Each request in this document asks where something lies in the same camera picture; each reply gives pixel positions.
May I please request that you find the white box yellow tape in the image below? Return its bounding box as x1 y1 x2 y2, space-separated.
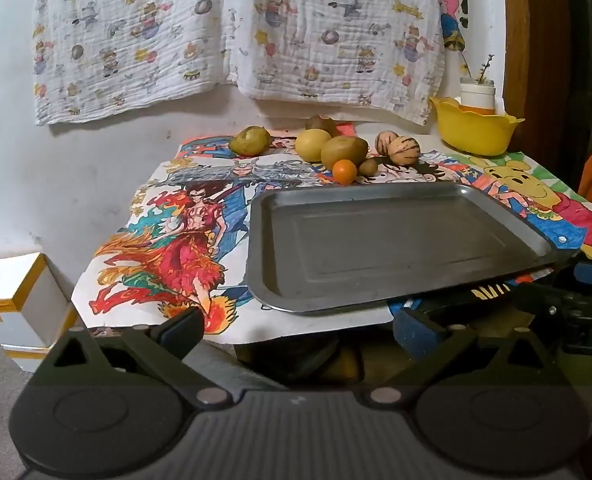
0 252 79 373

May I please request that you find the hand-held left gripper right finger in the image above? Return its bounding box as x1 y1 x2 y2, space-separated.
358 305 560 407

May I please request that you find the metal tray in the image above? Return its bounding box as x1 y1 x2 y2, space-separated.
243 181 574 315

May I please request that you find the striped brown round fruit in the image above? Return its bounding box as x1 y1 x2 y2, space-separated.
387 135 421 167
374 131 401 157

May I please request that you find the brown kiwi with sticker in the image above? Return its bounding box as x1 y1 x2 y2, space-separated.
305 114 346 139

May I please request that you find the dried plant twig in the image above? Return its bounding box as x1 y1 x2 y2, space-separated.
471 54 495 83

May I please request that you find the yellow plastic bowl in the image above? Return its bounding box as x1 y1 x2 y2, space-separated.
429 96 526 157

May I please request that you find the greenish yellow lumpy fruit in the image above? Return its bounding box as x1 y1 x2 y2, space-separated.
228 125 272 157

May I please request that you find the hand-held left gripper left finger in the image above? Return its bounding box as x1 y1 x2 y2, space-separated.
36 306 237 409

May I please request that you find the wooden door frame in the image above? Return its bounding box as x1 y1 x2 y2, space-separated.
501 0 584 186

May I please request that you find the small orange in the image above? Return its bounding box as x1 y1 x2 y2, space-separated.
332 159 358 185

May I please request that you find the white jar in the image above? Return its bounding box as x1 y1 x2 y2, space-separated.
459 78 497 115

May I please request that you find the yellow lemon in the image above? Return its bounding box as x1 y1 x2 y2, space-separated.
294 129 333 163

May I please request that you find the printed white blanket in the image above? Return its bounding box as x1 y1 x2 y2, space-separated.
221 0 447 126
31 0 233 127

